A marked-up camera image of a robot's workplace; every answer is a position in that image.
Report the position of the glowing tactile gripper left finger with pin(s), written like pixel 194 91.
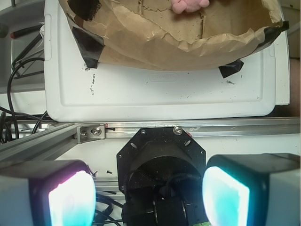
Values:
pixel 46 193

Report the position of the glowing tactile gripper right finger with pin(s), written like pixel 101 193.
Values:
pixel 253 189

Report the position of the pink plush bunny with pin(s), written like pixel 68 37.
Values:
pixel 180 6

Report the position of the white plastic bin lid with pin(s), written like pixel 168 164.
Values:
pixel 115 93

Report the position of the brown paper bag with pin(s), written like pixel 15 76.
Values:
pixel 148 34

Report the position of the aluminium extrusion frame rail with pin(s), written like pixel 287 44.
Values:
pixel 270 135

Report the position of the metal corner bracket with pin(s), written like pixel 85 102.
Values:
pixel 88 132

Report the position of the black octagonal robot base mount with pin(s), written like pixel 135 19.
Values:
pixel 160 173

